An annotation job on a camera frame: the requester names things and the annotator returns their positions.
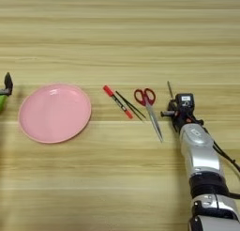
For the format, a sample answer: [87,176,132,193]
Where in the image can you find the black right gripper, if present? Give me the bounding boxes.
[160,99,204,133]

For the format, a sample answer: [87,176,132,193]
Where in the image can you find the pink round plate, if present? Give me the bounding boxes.
[18,83,93,145]

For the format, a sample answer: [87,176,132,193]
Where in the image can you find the red handled scissors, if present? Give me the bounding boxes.
[133,87,165,144]

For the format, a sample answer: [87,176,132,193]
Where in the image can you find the red marker pen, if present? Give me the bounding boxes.
[102,85,134,120]

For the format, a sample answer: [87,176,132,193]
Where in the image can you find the black box white label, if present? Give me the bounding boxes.
[174,92,196,110]

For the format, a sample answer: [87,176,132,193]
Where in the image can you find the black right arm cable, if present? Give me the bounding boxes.
[212,140,240,200]

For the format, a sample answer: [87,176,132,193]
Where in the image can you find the green object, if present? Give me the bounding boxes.
[0,94,8,113]

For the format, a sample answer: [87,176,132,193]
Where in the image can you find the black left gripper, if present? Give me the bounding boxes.
[0,71,14,97]

